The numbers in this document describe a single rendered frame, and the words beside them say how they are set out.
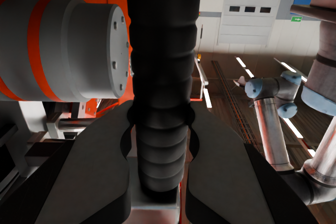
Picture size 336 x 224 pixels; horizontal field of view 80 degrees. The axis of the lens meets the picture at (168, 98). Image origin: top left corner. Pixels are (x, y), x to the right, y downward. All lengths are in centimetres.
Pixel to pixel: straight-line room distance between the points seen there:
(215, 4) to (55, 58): 1122
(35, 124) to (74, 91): 15
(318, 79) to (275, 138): 31
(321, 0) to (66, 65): 55
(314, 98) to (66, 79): 57
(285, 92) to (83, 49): 82
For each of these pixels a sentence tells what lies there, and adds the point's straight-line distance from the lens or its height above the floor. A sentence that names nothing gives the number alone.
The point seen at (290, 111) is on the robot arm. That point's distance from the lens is 98.
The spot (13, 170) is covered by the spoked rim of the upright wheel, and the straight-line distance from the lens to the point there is 52.
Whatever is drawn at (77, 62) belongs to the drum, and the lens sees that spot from 25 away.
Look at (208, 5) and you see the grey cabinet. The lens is 1135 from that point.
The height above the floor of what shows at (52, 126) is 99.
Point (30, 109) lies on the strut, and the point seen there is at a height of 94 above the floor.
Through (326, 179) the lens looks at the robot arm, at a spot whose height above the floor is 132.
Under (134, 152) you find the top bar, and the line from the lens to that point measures 27.
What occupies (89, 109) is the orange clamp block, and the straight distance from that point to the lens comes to 60.
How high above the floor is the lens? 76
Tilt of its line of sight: 29 degrees up
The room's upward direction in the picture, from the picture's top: 178 degrees counter-clockwise
